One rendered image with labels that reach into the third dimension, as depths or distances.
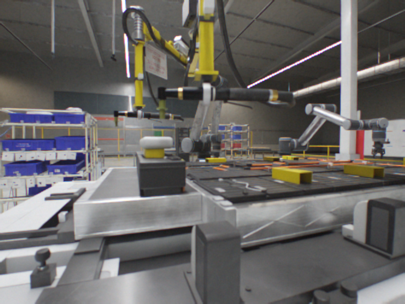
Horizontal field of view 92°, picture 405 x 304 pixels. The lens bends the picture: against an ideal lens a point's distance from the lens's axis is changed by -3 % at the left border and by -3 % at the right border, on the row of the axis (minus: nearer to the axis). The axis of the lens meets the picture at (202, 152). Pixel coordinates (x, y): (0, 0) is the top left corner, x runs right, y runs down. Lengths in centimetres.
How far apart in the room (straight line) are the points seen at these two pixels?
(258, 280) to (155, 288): 21
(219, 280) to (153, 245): 43
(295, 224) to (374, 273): 19
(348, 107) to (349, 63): 108
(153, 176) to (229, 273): 39
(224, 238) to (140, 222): 38
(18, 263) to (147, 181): 43
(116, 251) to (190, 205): 28
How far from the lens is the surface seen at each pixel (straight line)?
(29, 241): 86
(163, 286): 48
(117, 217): 68
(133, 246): 77
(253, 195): 64
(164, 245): 78
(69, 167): 345
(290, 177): 87
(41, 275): 62
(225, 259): 37
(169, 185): 68
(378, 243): 71
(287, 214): 64
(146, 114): 161
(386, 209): 68
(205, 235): 35
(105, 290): 50
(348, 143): 625
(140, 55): 172
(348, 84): 643
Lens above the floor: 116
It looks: 2 degrees down
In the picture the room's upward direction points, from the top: straight up
